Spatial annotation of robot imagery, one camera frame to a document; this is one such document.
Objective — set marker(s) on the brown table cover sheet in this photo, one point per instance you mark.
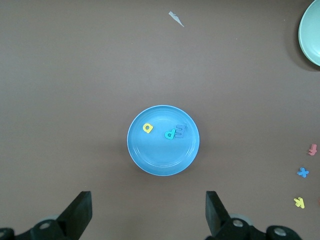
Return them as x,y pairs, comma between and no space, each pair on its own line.
75,100

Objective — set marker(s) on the blue round plate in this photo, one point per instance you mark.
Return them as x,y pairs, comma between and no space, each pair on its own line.
160,155

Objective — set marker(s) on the green round plate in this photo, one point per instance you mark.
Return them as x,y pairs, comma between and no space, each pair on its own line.
312,37

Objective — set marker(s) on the blue foam letter m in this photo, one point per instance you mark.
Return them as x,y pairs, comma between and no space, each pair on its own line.
183,131

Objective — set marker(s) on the yellow foam letter d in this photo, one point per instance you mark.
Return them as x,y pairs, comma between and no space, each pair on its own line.
144,128

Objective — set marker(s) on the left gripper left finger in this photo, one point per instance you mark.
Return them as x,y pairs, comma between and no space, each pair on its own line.
77,212

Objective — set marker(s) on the pink foam letter f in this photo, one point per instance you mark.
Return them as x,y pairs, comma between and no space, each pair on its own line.
313,149

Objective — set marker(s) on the white paper scrap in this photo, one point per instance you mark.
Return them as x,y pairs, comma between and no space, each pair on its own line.
176,18

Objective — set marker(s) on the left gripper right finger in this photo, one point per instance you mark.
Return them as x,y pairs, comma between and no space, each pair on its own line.
215,215

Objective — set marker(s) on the teal foam letter p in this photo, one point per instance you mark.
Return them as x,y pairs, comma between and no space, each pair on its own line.
173,133

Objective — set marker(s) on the yellow foam letter k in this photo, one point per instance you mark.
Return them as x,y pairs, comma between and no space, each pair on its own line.
300,203

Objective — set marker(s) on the blue foam letter x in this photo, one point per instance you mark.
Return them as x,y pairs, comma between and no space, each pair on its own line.
303,172

